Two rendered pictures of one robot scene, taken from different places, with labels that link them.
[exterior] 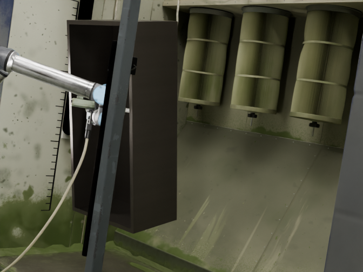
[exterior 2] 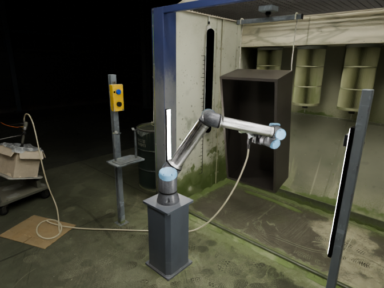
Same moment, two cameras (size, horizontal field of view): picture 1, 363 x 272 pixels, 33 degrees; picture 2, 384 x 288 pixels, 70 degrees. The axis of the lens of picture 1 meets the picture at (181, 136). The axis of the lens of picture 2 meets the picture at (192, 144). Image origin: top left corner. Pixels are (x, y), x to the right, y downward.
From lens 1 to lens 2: 1.68 m
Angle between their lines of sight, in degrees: 14
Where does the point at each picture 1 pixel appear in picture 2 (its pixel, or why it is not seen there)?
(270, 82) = (318, 88)
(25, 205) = (192, 174)
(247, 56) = (305, 75)
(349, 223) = not seen: outside the picture
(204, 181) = not seen: hidden behind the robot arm
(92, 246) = (338, 253)
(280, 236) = (335, 173)
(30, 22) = (184, 75)
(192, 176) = not seen: hidden behind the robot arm
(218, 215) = (291, 162)
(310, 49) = (354, 71)
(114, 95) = (355, 164)
